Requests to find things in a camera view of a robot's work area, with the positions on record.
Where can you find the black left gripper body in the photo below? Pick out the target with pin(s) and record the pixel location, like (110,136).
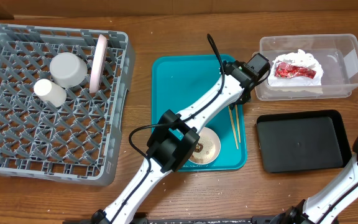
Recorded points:
(245,98)

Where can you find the red foil snack wrapper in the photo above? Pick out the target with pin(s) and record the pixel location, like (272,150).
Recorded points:
(286,70)

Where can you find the large white napkin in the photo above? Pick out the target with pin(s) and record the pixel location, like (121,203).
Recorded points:
(301,59)

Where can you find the pink bowl with leftovers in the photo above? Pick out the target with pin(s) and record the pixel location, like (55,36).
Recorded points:
(211,147)

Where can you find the white round plate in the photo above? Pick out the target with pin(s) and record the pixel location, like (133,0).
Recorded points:
(98,64)

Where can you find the grey-green bowl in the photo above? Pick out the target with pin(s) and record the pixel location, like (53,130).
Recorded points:
(67,70)

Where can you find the white paper cup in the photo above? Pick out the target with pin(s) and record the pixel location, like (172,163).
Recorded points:
(48,91)

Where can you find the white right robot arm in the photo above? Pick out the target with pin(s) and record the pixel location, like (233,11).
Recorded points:
(327,204)

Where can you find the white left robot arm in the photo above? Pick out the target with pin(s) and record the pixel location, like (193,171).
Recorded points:
(175,136)

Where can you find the clear plastic waste bin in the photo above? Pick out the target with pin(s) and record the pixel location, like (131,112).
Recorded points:
(336,53)

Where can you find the grey dishwasher rack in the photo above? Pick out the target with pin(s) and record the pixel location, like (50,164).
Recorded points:
(77,142)

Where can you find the teal serving tray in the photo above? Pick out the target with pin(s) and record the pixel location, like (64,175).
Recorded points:
(177,82)

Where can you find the black rectangular tray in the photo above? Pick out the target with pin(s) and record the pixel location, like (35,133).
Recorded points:
(303,141)

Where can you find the brown food leftover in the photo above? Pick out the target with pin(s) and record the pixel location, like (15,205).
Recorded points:
(198,148)

